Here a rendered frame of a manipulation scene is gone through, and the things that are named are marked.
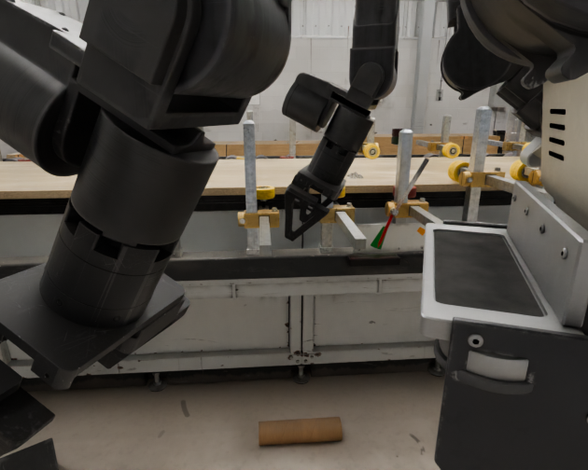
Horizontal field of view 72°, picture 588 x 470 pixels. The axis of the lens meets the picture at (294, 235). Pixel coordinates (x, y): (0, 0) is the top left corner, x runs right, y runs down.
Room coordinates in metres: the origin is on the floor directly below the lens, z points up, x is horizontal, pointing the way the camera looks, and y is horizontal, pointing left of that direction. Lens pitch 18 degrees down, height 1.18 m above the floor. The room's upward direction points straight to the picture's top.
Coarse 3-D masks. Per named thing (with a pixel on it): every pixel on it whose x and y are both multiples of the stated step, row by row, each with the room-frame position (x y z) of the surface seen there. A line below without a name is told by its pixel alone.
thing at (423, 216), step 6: (414, 210) 1.27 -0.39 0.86; (420, 210) 1.26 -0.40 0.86; (414, 216) 1.26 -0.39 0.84; (420, 216) 1.22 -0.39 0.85; (426, 216) 1.18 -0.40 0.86; (432, 216) 1.18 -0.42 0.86; (420, 222) 1.22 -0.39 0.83; (426, 222) 1.17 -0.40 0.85; (432, 222) 1.13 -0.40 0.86; (438, 222) 1.12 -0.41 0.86
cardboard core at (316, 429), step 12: (288, 420) 1.21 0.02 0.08; (300, 420) 1.21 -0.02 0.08; (312, 420) 1.21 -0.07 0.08; (324, 420) 1.21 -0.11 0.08; (336, 420) 1.21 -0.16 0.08; (264, 432) 1.16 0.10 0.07; (276, 432) 1.16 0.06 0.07; (288, 432) 1.17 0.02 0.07; (300, 432) 1.17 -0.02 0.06; (312, 432) 1.17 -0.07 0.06; (324, 432) 1.17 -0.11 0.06; (336, 432) 1.17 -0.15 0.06; (264, 444) 1.15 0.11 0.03; (276, 444) 1.16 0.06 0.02
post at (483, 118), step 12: (480, 108) 1.35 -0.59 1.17; (480, 120) 1.34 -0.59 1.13; (480, 132) 1.34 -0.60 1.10; (480, 144) 1.34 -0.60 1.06; (480, 156) 1.34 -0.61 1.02; (480, 168) 1.34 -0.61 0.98; (468, 192) 1.35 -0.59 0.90; (480, 192) 1.34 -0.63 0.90; (468, 204) 1.34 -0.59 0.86; (468, 216) 1.34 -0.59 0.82
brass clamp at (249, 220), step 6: (258, 210) 1.31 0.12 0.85; (264, 210) 1.31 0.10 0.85; (270, 210) 1.31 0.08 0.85; (240, 216) 1.27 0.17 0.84; (246, 216) 1.27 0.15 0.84; (252, 216) 1.27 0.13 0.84; (258, 216) 1.27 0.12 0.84; (270, 216) 1.28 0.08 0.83; (276, 216) 1.28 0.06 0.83; (240, 222) 1.27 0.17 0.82; (246, 222) 1.27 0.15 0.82; (252, 222) 1.27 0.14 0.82; (258, 222) 1.27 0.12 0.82; (270, 222) 1.28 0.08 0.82; (276, 222) 1.28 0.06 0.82
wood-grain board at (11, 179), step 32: (224, 160) 2.17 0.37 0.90; (256, 160) 2.17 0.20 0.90; (288, 160) 2.17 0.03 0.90; (384, 160) 2.17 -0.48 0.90; (416, 160) 2.17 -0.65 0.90; (448, 160) 2.17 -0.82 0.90; (512, 160) 2.17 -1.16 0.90; (0, 192) 1.37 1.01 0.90; (32, 192) 1.38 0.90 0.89; (64, 192) 1.38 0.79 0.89; (224, 192) 1.43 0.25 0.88; (352, 192) 1.47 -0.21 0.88; (384, 192) 1.48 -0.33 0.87
